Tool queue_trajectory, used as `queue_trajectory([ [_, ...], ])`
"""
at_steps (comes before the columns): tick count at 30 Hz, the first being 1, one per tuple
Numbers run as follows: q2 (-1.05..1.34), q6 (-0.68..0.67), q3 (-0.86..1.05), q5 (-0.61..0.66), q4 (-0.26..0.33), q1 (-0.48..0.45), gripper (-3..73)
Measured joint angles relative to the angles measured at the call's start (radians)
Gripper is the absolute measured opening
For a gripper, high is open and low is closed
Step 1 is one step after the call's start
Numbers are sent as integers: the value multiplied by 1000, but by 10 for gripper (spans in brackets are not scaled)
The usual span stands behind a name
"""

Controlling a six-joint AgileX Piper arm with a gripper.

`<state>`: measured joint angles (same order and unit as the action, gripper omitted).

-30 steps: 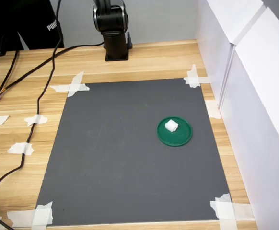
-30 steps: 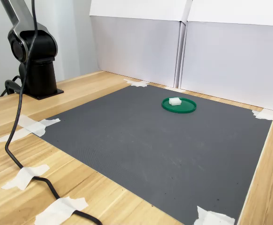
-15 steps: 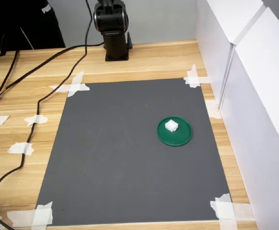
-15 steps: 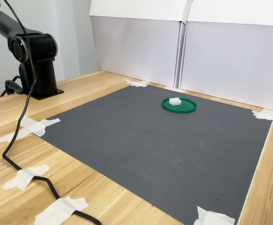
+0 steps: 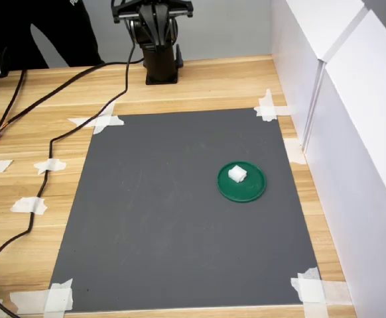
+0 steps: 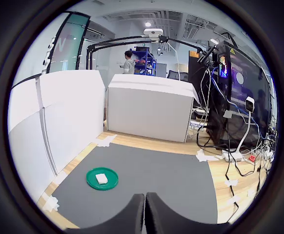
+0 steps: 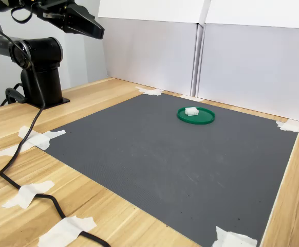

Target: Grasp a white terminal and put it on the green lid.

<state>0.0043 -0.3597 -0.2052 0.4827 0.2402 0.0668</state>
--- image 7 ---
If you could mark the small white plastic terminal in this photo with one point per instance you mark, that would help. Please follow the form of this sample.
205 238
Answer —
191 111

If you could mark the round green lid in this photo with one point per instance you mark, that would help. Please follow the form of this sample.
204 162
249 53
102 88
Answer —
203 119

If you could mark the white partition board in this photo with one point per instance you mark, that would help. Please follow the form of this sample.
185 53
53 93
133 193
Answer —
254 72
149 56

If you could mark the white tape piece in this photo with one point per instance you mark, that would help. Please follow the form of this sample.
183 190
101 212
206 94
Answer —
287 126
27 194
149 91
231 239
67 231
40 140

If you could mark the long white tape strip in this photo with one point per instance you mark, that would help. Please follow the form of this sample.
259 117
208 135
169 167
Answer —
3 152

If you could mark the dark grey mat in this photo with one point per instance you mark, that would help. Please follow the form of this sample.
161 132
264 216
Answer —
165 167

